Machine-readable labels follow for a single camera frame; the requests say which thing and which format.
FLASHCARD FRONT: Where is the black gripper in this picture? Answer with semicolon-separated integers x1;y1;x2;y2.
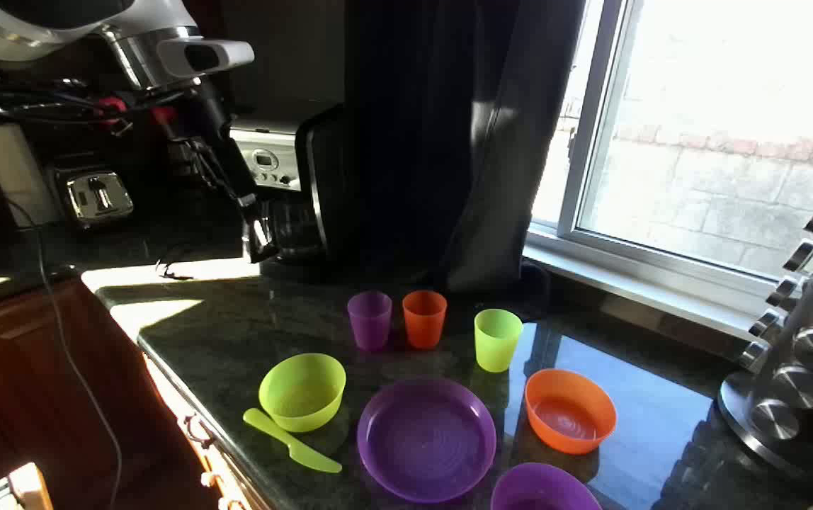
82;79;268;225

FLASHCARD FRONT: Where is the purple plastic cup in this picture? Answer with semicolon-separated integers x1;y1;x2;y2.
347;290;396;355
489;460;603;510

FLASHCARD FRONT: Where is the orange plastic cup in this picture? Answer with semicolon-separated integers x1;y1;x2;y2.
401;287;450;355

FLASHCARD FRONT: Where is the green plastic cup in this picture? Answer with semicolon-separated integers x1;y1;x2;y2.
472;307;527;376

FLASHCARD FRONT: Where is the stainless steel coffee maker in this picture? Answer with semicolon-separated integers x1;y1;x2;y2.
228;103;362;279

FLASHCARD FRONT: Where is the silver toaster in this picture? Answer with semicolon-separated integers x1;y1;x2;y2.
48;165;140;233

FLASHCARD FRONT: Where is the white paper towel roll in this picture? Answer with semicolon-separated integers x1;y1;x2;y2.
0;123;64;229

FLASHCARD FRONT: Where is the dark curtain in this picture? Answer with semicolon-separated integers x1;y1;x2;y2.
344;0;586;325

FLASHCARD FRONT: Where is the green plastic bowl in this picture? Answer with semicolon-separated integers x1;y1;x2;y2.
255;352;350;436

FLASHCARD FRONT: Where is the brown wooden cabinet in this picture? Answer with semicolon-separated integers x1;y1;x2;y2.
0;273;276;510

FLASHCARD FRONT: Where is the green plastic knife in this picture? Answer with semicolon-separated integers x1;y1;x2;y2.
242;405;347;477

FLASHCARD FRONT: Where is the purple plastic plate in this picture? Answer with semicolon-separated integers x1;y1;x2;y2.
355;376;501;507

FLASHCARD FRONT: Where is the white box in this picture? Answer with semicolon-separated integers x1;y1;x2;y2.
0;460;57;510

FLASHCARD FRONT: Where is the orange plastic bowl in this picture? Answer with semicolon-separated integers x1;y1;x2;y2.
521;365;620;460

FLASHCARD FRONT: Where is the white framed window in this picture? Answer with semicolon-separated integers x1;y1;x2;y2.
521;0;813;344

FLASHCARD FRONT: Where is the metal spice rack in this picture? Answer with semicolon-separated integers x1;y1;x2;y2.
715;198;813;491

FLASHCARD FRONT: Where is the thin grey hanging cable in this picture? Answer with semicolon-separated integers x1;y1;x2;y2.
3;195;130;510

